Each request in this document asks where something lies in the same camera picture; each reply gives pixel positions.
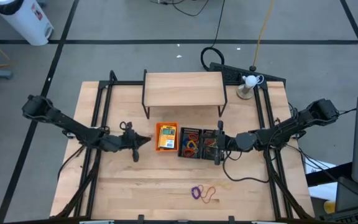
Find Crayola crayon box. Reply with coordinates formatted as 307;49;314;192
158;124;177;149

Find black rig frame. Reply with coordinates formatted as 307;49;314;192
50;70;316;222

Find black floor cable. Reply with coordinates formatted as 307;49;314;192
200;0;227;72

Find white globe lamp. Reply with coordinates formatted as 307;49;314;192
236;73;265;100

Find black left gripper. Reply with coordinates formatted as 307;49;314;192
116;121;153;164

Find yellow hanging cable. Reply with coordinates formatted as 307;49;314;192
249;0;275;72

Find wooden riser shelf black legs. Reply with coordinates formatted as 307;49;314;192
141;69;229;120

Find orange plastic basket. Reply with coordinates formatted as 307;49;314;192
155;121;180;152

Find purple coil wristband keychain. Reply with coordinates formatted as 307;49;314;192
191;185;203;200

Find black keyboard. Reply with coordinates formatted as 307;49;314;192
319;203;358;224

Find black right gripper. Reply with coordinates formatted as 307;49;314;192
208;119;238;166

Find white paper sheet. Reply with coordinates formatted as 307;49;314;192
303;155;338;202

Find small yellow object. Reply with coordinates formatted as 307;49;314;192
323;200;337;215

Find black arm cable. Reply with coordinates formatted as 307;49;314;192
221;148;272;184

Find black plastic basket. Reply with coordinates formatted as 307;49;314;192
178;126;203;159
200;128;223;160

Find white waste bin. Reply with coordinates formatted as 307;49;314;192
0;0;55;47

